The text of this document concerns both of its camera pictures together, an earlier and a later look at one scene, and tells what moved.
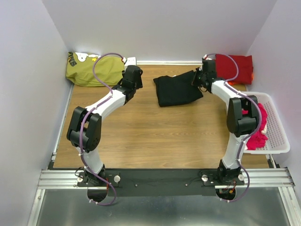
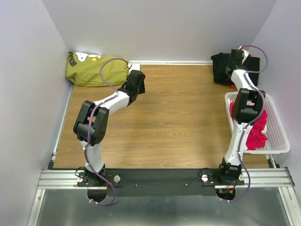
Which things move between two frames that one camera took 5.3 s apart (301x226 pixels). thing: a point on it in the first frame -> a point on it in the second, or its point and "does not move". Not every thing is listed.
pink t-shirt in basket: x=258 y=140 does not move
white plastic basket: x=278 y=142 does not move
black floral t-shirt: x=177 y=89 -> x=220 y=61
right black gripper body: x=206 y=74 -> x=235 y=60
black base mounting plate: x=158 y=182 does not move
